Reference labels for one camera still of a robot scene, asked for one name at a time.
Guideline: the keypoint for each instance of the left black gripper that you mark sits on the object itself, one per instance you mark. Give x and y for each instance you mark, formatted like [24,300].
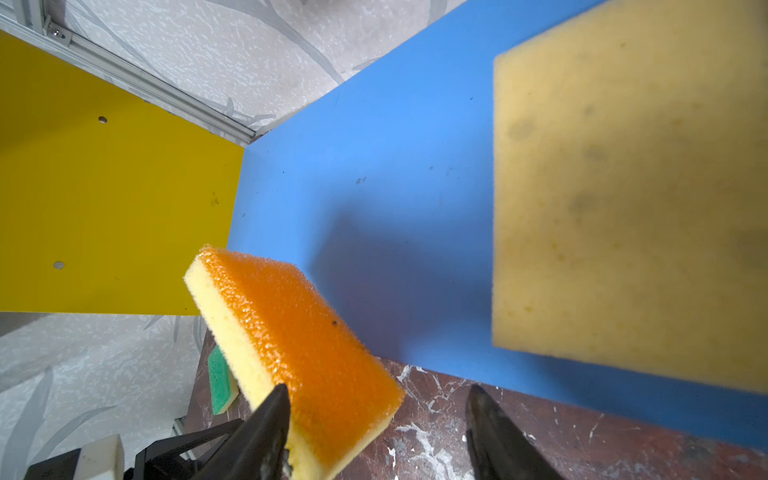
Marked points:
[165,459]

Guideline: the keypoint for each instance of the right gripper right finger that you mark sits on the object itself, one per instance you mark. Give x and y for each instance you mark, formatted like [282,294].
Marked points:
[498,449]

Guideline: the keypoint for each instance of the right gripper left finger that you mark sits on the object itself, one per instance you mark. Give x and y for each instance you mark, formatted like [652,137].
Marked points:
[256,448]

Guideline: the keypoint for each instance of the green sponge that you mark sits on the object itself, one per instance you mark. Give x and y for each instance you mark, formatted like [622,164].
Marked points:
[224,388]

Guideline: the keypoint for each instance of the orange sponge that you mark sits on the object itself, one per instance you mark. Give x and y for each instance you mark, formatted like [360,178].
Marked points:
[274,327]

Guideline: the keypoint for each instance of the yellow sponge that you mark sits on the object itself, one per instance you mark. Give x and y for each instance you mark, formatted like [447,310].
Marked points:
[630,191]

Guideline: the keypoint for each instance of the yellow pink blue shelf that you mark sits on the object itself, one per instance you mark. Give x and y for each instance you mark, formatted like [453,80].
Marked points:
[381,192]

